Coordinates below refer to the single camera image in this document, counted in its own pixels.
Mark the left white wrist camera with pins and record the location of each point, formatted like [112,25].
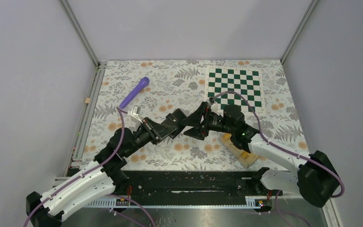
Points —
[134,114]

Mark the clear box of cards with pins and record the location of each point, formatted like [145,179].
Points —
[245,158]

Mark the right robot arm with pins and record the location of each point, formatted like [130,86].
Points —
[310,175]

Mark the purple toy microphone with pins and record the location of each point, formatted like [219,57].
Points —
[135,91]

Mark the black leather card holder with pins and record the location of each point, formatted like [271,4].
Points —
[175,119]

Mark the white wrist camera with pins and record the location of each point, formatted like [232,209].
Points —
[134,114]
[213,104]

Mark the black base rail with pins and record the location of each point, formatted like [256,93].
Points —
[192,188]

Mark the green white chessboard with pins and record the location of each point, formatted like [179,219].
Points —
[247,83]

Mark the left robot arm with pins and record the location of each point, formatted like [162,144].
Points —
[102,176]

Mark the floral tablecloth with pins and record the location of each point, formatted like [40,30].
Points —
[180,84]

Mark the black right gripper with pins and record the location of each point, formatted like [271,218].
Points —
[194,119]

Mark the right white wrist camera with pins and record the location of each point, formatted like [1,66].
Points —
[213,104]

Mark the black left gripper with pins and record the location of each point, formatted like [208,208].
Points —
[157,132]

